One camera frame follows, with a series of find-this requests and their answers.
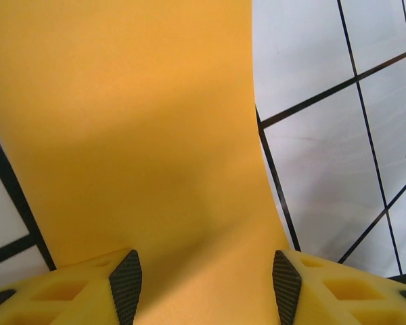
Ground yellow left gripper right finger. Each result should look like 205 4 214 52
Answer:
272 249 406 325

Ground yellow paper sheet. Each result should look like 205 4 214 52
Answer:
0 0 300 325

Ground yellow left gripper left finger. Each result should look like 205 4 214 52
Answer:
0 249 143 325

